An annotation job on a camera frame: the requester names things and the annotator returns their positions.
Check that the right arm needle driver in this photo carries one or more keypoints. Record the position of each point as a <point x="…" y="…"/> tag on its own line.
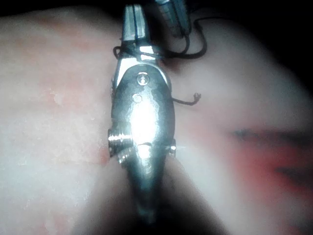
<point x="144" y="115"/>

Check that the left arm needle driver jaw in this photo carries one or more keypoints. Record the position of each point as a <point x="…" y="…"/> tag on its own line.
<point x="183" y="17"/>
<point x="171" y="19"/>

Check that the right arm needle driver jaw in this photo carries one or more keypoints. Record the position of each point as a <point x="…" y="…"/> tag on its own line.
<point x="141" y="29"/>
<point x="129" y="27"/>

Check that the black thread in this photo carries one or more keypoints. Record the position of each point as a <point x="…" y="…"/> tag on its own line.
<point x="205" y="46"/>

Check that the dark right arm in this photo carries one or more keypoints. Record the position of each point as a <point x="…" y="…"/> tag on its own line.
<point x="156" y="208"/>

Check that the tissue pad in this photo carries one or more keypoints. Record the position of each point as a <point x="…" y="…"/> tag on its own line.
<point x="49" y="98"/>

